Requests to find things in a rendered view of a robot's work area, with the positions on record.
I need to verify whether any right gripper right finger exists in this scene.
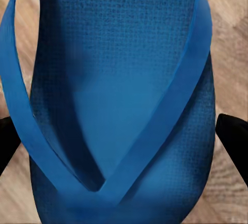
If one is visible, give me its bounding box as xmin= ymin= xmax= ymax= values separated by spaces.
xmin=215 ymin=113 xmax=248 ymax=186

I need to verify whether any sandal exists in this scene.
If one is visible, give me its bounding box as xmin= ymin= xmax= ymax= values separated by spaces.
xmin=0 ymin=0 xmax=216 ymax=224

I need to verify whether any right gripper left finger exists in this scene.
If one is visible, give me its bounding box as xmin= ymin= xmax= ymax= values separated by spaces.
xmin=0 ymin=117 xmax=21 ymax=175

